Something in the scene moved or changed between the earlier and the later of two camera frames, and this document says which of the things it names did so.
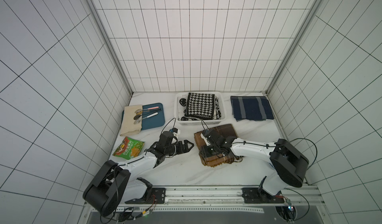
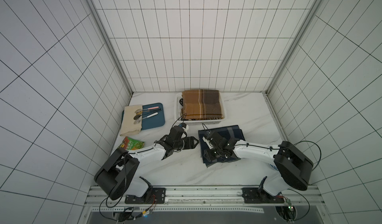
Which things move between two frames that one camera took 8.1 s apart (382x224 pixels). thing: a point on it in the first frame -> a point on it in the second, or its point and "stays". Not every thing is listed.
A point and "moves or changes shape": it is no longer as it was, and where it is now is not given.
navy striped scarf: [251, 108] moves or changes shape
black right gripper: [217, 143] stays
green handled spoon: [140, 112] stays
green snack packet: [129, 148] stays
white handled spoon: [137, 121] stays
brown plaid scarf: [225, 131] -> [201, 105]
